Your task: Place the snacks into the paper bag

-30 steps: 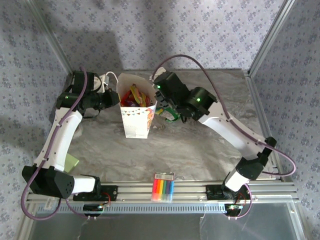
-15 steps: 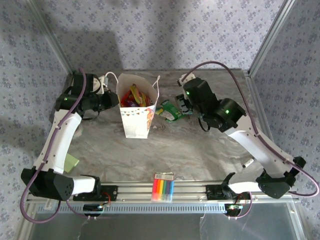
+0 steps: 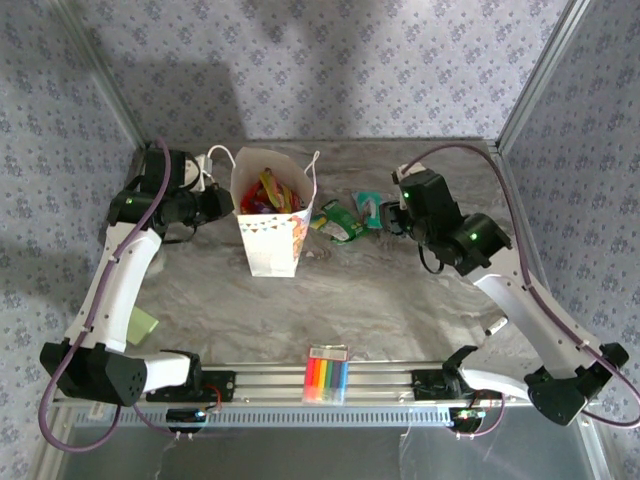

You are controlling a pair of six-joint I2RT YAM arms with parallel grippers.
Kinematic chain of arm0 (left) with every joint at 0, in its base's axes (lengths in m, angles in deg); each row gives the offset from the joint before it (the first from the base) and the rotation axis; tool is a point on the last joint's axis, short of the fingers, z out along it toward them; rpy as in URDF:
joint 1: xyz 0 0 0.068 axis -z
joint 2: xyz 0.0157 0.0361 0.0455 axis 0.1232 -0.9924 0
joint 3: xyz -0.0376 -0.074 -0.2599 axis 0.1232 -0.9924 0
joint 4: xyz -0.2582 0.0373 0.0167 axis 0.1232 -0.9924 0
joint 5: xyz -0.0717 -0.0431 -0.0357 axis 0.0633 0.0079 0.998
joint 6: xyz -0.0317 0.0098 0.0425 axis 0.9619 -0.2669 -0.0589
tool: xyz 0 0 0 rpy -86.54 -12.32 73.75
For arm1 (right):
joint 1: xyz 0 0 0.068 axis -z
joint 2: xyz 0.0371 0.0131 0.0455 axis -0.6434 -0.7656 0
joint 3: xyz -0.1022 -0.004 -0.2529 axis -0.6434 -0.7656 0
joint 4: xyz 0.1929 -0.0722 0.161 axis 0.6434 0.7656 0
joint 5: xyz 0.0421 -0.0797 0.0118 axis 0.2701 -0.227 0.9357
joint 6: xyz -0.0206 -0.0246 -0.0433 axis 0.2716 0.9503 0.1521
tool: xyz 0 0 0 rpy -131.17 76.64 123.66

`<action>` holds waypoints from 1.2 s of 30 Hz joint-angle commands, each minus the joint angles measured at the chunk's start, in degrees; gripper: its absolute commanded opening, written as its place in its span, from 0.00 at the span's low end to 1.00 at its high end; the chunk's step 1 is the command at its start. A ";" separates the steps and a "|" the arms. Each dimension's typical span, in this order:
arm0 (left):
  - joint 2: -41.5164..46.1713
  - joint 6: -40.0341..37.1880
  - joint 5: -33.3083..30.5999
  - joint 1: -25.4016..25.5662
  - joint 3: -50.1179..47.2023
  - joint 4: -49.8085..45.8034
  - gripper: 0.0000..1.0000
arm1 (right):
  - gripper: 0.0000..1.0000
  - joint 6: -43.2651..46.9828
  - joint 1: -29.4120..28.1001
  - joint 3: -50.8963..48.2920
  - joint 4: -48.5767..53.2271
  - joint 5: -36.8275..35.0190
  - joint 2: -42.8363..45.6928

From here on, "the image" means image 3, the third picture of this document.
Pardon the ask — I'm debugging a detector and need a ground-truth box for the aluminium frame post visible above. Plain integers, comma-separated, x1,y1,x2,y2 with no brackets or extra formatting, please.
49,0,152,152
494,0,594,152

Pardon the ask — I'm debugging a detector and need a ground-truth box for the small controller circuit board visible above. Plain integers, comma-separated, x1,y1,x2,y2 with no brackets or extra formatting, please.
448,405,489,432
166,407,221,435

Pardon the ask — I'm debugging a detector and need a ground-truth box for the rainbow marker pen pack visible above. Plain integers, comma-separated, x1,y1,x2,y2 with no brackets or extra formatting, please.
302,344,350,405

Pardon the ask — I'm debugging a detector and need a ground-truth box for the green sticky note pad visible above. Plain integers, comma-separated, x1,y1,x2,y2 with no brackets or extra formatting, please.
126,307,160,346

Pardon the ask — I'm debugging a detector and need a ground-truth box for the green snack packet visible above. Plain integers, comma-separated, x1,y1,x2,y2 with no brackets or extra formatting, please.
319,199,372,246

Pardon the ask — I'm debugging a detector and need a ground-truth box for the slotted grey cable duct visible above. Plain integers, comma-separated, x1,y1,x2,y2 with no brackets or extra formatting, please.
74,405,454,427

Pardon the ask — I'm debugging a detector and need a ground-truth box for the colourful gummy candy pack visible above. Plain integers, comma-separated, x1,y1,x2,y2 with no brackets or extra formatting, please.
239,168,305,216

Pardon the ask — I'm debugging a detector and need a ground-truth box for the cartoon animal print paper bag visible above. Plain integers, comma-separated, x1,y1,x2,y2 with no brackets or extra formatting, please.
207,144,321,279

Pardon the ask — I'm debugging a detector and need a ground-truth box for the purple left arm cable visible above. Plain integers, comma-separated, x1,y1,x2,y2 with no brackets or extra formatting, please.
38,138,181,451

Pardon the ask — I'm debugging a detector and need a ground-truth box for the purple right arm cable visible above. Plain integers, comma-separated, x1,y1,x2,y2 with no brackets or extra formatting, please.
403,143,640,439

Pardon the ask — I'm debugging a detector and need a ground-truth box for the teal snack packet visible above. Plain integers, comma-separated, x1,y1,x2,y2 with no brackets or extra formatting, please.
352,191,387,231

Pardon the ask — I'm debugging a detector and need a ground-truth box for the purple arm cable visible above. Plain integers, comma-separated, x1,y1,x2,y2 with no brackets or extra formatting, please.
403,143,640,439
38,138,181,451

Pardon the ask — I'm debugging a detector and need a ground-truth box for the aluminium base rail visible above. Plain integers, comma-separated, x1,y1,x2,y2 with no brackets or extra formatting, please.
53,362,534,407

